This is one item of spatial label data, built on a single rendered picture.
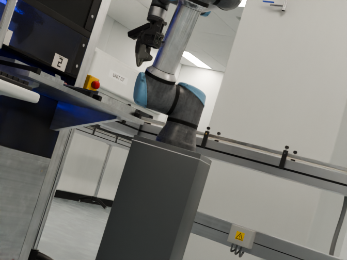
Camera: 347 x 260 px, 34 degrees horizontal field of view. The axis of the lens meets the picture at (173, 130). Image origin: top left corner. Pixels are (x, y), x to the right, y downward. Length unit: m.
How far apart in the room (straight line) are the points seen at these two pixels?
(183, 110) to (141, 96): 0.16
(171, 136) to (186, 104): 0.13
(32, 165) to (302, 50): 1.91
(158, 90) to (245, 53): 1.91
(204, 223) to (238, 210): 0.61
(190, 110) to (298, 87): 1.69
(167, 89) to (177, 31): 0.20
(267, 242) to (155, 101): 1.17
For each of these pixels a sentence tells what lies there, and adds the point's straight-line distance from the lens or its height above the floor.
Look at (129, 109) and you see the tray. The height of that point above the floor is 0.90.
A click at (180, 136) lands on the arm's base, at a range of 2.02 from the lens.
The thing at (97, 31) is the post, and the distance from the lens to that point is 2.74.
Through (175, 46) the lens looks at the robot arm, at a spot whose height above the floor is 1.11.
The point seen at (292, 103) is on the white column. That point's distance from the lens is 3.63.
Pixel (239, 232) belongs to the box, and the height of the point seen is 0.52.
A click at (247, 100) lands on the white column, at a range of 3.74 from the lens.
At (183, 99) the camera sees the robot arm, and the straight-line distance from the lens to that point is 2.03.
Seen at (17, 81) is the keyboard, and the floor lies 0.82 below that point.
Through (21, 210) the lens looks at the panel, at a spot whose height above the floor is 0.35.
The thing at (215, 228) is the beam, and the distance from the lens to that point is 3.03.
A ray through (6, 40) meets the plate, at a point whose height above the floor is 1.01.
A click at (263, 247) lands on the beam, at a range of 2.92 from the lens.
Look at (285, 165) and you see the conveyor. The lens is 2.90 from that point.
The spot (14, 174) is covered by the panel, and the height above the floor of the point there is 0.50.
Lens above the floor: 0.69
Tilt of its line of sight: 4 degrees up
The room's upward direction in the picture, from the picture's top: 17 degrees clockwise
